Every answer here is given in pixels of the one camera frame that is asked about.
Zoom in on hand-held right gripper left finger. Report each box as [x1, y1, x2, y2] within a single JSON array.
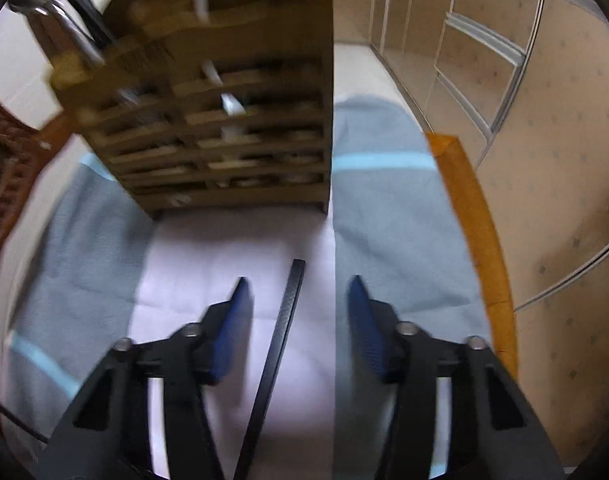
[[34, 276, 255, 480]]

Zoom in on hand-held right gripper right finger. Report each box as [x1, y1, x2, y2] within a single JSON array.
[[347, 275, 567, 480]]

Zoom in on single black chopstick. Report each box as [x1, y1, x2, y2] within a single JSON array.
[[233, 258, 306, 480]]

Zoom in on wooden slatted utensil holder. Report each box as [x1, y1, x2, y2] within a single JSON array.
[[49, 0, 335, 221]]

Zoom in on metal spoon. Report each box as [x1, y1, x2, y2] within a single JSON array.
[[9, 0, 105, 66]]

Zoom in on grey pink plaid cloth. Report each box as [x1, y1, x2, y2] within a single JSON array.
[[2, 97, 492, 480]]

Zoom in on orange wooden table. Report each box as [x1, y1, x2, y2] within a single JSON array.
[[424, 131, 520, 386]]

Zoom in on beige kitchen cabinets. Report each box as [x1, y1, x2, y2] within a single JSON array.
[[329, 0, 609, 466]]

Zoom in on carved brown wooden chair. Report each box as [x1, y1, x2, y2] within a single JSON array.
[[0, 85, 85, 311]]

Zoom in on black cable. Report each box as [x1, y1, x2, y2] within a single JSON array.
[[0, 392, 50, 446]]

